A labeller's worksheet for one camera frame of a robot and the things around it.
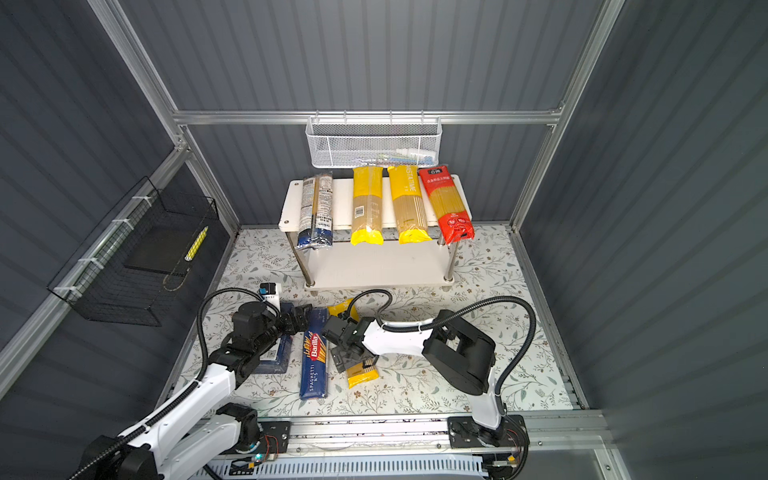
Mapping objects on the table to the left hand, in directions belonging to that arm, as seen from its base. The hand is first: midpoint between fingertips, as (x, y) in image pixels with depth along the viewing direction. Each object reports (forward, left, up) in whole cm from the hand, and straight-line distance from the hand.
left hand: (297, 306), depth 84 cm
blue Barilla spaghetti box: (-17, -5, -9) cm, 20 cm away
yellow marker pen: (+11, +24, +16) cm, 31 cm away
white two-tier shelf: (+22, -14, -6) cm, 26 cm away
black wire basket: (+3, +36, +16) cm, 40 cm away
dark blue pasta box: (-14, +4, -7) cm, 16 cm away
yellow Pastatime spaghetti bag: (-17, -17, -9) cm, 26 cm away
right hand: (-11, -16, -13) cm, 23 cm away
